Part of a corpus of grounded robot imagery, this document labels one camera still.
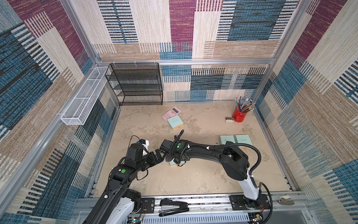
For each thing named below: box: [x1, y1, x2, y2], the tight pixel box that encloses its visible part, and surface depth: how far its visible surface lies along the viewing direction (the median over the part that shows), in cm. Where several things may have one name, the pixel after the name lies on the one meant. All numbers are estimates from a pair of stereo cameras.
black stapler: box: [158, 198, 190, 217], surface depth 73 cm
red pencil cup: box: [232, 106, 248, 123], surface depth 105 cm
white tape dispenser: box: [225, 116, 235, 124], surface depth 109 cm
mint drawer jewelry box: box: [234, 134, 253, 146], surface depth 96 cm
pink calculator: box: [161, 105, 182, 122], surface depth 114 cm
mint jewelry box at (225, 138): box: [220, 134, 237, 145], surface depth 98 cm
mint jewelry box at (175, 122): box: [166, 114, 185, 131], surface depth 107 cm
